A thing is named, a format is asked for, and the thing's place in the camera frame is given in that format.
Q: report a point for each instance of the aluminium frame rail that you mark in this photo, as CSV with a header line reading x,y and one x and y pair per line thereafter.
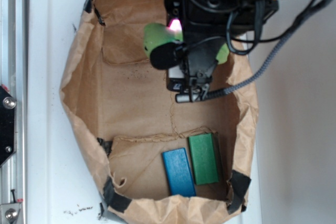
x,y
14,50

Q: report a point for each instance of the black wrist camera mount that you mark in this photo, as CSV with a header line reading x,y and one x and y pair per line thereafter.
x,y
192,75

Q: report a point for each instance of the black metal bracket plate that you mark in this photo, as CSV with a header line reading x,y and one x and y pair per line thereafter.
x,y
8,119

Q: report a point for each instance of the silver corner bracket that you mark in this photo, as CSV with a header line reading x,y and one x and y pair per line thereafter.
x,y
10,213

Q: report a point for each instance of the blue wooden block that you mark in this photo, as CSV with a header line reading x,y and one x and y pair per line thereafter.
x,y
178,173

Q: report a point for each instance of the brown paper bag tray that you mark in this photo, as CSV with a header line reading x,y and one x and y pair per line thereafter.
x,y
124,118

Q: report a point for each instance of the green plush animal toy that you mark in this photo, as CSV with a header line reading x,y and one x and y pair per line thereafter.
x,y
156,34

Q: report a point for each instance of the black foam microphone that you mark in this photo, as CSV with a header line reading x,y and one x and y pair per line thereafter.
x,y
167,56

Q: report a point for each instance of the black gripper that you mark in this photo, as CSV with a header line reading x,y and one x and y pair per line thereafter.
x,y
175,24

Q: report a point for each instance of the green wooden block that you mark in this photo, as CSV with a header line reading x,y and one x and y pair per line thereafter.
x,y
203,159

